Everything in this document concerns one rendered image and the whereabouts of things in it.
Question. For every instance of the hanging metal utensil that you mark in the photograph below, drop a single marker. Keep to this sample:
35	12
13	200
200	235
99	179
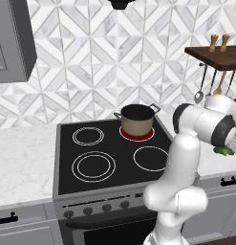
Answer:
212	83

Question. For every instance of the grey cupboard door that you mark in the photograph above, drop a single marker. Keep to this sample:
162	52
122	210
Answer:
215	220
24	234

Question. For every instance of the hanging wooden spatula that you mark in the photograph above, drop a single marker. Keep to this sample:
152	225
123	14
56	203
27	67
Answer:
218	88

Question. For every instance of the grey drawer front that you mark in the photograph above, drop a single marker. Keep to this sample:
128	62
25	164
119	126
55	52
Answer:
215	185
27	214

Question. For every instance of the black hob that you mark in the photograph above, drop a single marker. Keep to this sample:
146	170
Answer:
100	159

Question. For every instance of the grey wall cupboard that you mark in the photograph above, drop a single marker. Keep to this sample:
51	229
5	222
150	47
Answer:
11	41

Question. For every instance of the black oven knob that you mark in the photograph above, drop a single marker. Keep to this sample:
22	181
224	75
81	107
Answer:
88	211
124	204
68	214
106	208

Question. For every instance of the green broccoli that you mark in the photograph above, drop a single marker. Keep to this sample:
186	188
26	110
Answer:
222	150

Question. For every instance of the hanging metal ladle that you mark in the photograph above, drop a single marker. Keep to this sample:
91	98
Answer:
199	95

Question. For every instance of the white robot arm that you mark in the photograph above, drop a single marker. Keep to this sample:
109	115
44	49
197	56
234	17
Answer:
183	166

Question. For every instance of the dark wooden shelf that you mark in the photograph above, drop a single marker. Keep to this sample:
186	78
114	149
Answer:
219	57

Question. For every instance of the black range hood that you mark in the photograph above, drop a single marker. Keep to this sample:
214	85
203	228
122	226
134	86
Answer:
121	4

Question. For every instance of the grey oven front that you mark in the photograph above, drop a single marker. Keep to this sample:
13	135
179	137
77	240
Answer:
103	223

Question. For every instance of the hanging dark utensil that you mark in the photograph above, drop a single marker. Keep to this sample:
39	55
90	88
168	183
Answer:
230	82

